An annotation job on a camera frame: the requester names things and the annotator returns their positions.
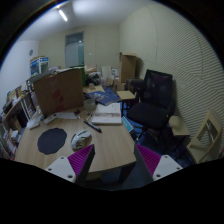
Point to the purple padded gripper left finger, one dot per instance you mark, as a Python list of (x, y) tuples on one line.
[(75, 167)]

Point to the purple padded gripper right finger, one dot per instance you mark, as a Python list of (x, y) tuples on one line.
[(157, 166)]

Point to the white grey computer mouse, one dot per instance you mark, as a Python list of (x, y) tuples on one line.
[(78, 141)]

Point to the round dark mouse pad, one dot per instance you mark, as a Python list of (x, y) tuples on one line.
[(51, 141)]

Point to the black marker pen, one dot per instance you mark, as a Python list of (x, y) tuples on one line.
[(93, 126)]

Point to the white remote control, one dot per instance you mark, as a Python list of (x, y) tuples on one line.
[(51, 118)]

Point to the white power strip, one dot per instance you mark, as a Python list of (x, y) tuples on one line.
[(33, 123)]

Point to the white closed book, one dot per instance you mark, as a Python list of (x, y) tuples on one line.
[(108, 115)]

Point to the black mesh office chair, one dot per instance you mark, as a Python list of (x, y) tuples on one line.
[(155, 103)]

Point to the small wooden side table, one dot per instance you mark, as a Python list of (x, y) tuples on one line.
[(124, 97)]

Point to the blue book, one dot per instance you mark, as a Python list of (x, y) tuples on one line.
[(103, 97)]

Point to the large brown cardboard box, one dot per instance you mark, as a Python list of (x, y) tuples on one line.
[(60, 92)]

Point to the wooden bookshelf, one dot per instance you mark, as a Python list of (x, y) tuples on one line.
[(16, 119)]

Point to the tall cardboard box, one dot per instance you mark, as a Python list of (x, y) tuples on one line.
[(127, 62)]

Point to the blue white printed box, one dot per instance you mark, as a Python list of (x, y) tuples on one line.
[(39, 65)]

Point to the door with window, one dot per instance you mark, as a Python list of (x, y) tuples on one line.
[(74, 49)]

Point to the ceiling tube light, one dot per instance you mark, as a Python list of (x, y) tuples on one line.
[(63, 15)]

